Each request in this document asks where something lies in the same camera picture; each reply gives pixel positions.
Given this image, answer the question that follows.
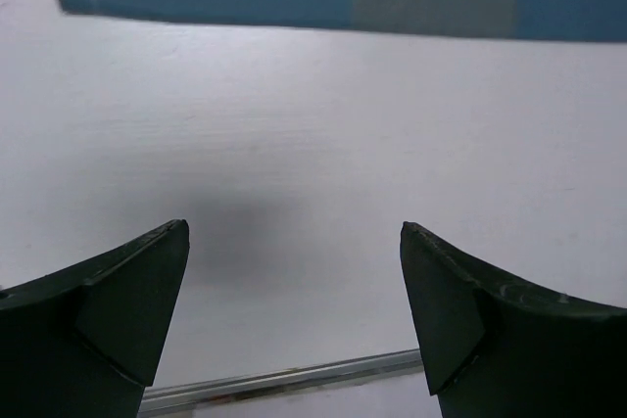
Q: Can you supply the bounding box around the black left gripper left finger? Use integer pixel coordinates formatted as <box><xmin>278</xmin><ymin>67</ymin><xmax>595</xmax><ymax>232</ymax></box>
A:
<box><xmin>1</xmin><ymin>219</ymin><xmax>189</xmax><ymax>417</ymax></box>

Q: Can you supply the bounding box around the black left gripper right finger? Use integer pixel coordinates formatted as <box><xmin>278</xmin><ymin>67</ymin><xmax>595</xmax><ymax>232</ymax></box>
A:
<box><xmin>400</xmin><ymin>222</ymin><xmax>626</xmax><ymax>417</ymax></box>

